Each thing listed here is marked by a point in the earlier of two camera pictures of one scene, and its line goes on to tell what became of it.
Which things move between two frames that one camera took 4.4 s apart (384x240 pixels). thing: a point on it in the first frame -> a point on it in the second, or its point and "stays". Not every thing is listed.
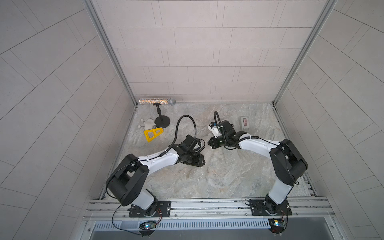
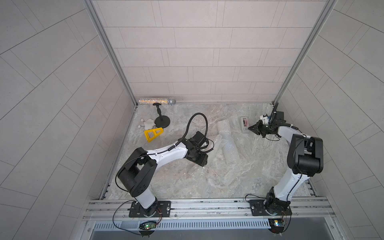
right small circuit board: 276,224 stays
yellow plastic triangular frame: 152,133 stays
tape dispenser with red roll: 245,123 stays
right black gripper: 214,143 -> 257,128
